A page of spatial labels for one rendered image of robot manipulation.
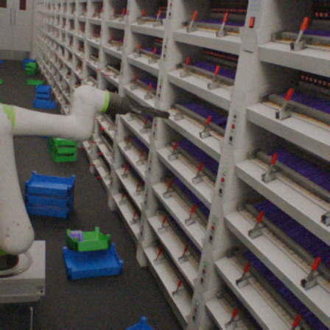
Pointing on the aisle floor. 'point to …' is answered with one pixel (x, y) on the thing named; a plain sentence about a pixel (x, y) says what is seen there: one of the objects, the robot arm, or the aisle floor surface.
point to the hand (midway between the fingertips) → (160, 113)
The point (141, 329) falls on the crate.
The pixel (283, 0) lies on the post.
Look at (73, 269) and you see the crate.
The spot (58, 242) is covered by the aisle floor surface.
